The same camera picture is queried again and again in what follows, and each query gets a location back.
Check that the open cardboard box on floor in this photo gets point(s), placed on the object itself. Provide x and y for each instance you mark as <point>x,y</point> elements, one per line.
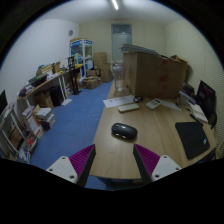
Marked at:
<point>91,82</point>

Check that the blue and white claw machine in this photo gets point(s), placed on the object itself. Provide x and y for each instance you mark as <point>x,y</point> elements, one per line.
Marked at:
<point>81,53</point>

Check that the white bookshelf unit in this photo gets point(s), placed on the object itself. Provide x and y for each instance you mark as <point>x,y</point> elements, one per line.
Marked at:
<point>16,133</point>

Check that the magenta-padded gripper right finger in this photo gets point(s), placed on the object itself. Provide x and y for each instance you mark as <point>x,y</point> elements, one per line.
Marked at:
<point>163,166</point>

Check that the short white remote control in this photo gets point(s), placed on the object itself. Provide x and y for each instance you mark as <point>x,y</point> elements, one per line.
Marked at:
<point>153,104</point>

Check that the black computer tower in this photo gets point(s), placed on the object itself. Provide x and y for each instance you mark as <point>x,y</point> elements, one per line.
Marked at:
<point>56,96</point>

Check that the black pen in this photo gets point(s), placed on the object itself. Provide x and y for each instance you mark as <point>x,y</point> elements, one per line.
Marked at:
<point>196,119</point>

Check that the white paper sheet with writing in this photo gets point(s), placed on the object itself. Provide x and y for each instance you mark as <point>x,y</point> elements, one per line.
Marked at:
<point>115,101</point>

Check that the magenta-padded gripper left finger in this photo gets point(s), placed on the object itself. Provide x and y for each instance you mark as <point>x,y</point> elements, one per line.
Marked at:
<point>63,166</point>

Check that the stack of cardboard boxes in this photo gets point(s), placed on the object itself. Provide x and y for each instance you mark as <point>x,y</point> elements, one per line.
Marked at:
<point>101,63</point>

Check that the black flat monitor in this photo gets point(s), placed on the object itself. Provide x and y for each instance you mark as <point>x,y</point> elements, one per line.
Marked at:
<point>3,101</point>

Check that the round wall clock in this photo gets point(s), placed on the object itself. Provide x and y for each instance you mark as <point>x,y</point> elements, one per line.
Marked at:
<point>70,32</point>

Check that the ceiling tube light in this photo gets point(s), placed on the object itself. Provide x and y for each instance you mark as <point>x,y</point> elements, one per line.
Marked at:
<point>115,4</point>

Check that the black computer mouse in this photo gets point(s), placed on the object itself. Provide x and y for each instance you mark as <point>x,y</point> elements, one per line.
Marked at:
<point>124,130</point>

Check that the plain white paper sheet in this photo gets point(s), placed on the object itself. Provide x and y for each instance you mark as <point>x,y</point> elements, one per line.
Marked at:
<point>170,105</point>

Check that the stack of books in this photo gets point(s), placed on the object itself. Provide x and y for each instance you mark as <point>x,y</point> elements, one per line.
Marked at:
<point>46,118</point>

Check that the large cardboard box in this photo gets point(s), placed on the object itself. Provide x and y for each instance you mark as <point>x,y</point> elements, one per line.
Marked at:
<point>153,75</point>

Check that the grey door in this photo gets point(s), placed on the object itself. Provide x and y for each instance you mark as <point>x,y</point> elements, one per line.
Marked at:
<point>120,38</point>

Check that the black monitor with purple edge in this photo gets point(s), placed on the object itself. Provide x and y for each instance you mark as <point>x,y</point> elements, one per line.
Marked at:
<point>206,96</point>

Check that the clear plastic jar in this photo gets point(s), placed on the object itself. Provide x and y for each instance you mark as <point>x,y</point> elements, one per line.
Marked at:
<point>119,78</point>

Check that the long white remote control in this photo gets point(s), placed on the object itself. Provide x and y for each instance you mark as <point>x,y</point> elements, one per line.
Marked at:
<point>128,107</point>

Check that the open notebook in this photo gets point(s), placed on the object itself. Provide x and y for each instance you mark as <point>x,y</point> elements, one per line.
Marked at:
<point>198,112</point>

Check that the brown cardboard box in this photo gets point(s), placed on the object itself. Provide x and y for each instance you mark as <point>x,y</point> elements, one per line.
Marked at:
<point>42,99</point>

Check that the black mouse pad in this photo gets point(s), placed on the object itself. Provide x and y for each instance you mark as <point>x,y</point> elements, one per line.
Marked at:
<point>192,139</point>

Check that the cluttered wooden wall desk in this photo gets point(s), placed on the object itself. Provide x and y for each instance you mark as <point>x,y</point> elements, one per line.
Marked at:
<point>43,85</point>

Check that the black metal stand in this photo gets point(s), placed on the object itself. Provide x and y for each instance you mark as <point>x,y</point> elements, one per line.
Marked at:
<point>74,76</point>

